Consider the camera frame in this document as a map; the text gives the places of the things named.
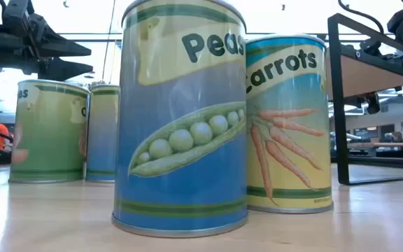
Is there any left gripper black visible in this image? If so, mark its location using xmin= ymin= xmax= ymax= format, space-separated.
xmin=0 ymin=26 xmax=94 ymax=81

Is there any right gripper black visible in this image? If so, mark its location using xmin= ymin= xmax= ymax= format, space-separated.
xmin=344 ymin=37 xmax=386 ymax=115

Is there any carrots can yellow blue label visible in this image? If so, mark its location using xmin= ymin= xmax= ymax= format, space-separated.
xmin=245 ymin=33 xmax=334 ymax=214

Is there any peas can blue label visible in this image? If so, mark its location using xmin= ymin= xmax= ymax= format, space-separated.
xmin=111 ymin=0 xmax=248 ymax=239

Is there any background wooden table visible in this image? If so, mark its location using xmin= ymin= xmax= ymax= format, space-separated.
xmin=344 ymin=141 xmax=403 ymax=148

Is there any black frame wooden shelf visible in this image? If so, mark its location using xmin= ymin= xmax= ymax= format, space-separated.
xmin=327 ymin=13 xmax=403 ymax=186

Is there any thin black hanging cable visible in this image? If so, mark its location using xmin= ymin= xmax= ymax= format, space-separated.
xmin=101 ymin=0 xmax=117 ymax=82

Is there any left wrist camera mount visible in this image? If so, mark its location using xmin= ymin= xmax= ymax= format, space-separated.
xmin=1 ymin=0 xmax=48 ymax=36

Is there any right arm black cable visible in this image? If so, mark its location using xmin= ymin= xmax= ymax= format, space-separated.
xmin=337 ymin=0 xmax=386 ymax=35

